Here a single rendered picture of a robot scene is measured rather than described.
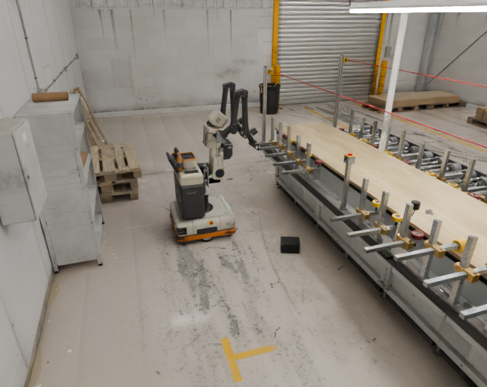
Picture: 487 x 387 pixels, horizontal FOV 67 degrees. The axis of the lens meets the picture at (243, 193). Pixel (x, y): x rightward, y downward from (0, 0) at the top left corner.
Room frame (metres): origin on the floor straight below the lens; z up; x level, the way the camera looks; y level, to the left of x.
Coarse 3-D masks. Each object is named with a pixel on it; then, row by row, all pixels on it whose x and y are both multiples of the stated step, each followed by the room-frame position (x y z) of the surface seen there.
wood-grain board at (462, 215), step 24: (312, 144) 4.20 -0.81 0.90; (336, 144) 4.20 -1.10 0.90; (360, 144) 4.20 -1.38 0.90; (336, 168) 3.44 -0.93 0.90; (360, 168) 3.44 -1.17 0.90; (384, 168) 3.44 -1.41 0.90; (408, 168) 3.44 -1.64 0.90; (408, 192) 2.89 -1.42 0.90; (432, 192) 2.89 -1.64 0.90; (456, 192) 2.89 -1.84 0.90; (432, 216) 2.47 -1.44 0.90; (456, 216) 2.47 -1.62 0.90; (480, 216) 2.47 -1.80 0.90; (480, 240) 2.13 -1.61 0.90; (480, 264) 1.86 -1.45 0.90
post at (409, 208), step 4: (408, 204) 2.22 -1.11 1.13; (412, 204) 2.22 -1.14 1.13; (408, 208) 2.21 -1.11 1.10; (412, 208) 2.22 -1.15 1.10; (404, 212) 2.24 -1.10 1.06; (408, 212) 2.21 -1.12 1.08; (404, 216) 2.23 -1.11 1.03; (408, 216) 2.21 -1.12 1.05; (404, 220) 2.22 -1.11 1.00; (408, 220) 2.21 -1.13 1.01; (404, 224) 2.21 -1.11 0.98; (408, 224) 2.21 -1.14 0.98; (404, 228) 2.21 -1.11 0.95; (408, 228) 2.22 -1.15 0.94; (400, 232) 2.23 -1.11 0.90; (404, 232) 2.21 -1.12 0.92; (404, 236) 2.21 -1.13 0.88
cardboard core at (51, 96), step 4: (48, 92) 3.53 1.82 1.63; (52, 92) 3.53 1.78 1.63; (56, 92) 3.53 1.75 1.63; (60, 92) 3.54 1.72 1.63; (64, 92) 3.55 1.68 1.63; (32, 96) 3.45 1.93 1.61; (36, 96) 3.46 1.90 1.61; (40, 96) 3.47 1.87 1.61; (44, 96) 3.48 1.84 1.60; (48, 96) 3.49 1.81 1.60; (52, 96) 3.50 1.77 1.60; (56, 96) 3.51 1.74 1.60; (60, 96) 3.51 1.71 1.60; (64, 96) 3.52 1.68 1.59; (32, 100) 3.45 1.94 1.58; (36, 100) 3.46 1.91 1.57; (40, 100) 3.47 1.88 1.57; (44, 100) 3.48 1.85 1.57; (48, 100) 3.49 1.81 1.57; (52, 100) 3.50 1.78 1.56; (56, 100) 3.51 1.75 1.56; (60, 100) 3.53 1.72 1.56; (64, 100) 3.54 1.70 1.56
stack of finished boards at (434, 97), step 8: (376, 96) 10.11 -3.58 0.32; (384, 96) 10.11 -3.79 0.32; (400, 96) 10.11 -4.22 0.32; (408, 96) 10.11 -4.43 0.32; (416, 96) 10.11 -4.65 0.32; (424, 96) 10.11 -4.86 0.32; (432, 96) 10.11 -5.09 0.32; (440, 96) 10.11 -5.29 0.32; (448, 96) 10.14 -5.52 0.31; (456, 96) 10.23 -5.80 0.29; (376, 104) 9.84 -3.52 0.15; (384, 104) 9.54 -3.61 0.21; (400, 104) 9.61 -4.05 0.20; (408, 104) 9.69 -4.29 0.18; (416, 104) 9.79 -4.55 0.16
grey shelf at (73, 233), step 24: (72, 96) 3.75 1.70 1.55; (48, 120) 3.01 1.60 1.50; (72, 120) 3.06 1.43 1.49; (48, 144) 3.00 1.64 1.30; (72, 144) 3.05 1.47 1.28; (48, 168) 2.98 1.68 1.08; (72, 168) 3.04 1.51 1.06; (48, 192) 2.97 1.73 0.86; (72, 192) 3.03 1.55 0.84; (96, 192) 3.74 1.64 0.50; (48, 216) 2.95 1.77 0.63; (72, 216) 3.01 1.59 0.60; (96, 216) 3.84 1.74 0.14; (48, 240) 2.94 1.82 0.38; (72, 240) 3.00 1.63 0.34; (96, 240) 3.06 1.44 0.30
